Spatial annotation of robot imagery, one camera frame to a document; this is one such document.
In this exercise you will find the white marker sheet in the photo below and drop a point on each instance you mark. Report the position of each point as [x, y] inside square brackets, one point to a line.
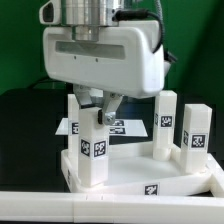
[121, 127]

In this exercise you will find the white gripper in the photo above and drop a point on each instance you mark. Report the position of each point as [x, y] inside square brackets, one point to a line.
[125, 60]

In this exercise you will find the white right fence bar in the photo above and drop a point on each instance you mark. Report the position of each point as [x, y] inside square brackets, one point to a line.
[217, 177]

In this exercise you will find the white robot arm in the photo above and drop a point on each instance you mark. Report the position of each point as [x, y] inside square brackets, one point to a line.
[87, 17]

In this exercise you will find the white desk top tray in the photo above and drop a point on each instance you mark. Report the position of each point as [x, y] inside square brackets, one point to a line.
[133, 171]

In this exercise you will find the white fence bar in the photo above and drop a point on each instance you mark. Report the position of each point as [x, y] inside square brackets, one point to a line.
[217, 177]
[112, 209]

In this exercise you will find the white front fence bar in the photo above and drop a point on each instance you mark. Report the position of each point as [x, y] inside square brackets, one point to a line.
[112, 209]

